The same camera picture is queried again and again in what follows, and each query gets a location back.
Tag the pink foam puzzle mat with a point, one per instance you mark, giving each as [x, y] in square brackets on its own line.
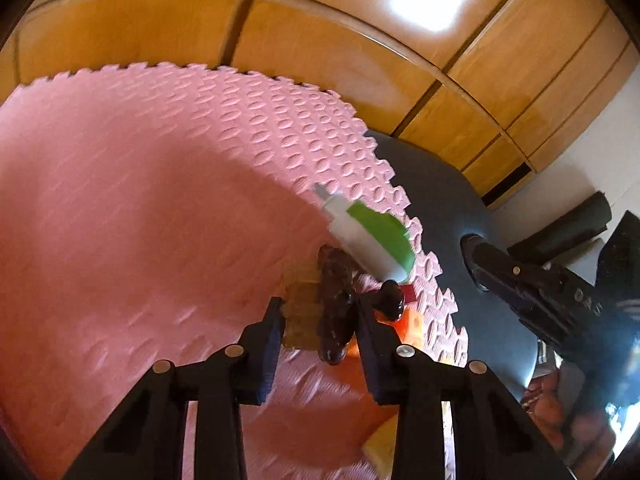
[125, 185]

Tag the wooden wall cabinet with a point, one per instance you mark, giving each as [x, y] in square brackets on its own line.
[325, 25]

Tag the small red toy piece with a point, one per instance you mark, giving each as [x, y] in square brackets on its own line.
[407, 293]

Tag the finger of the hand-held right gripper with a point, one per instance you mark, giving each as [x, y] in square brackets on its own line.
[500, 272]

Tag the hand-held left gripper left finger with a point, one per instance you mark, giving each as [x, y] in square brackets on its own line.
[260, 360]

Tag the green and white plastic tool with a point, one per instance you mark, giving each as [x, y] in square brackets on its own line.
[370, 232]

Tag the yellow toy block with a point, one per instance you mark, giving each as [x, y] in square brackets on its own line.
[382, 445]

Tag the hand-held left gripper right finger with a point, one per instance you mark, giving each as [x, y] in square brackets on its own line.
[372, 360]

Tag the orange toy block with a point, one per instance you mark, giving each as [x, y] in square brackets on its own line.
[412, 327]

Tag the amber ridged toy piece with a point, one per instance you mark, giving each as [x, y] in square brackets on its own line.
[300, 310]

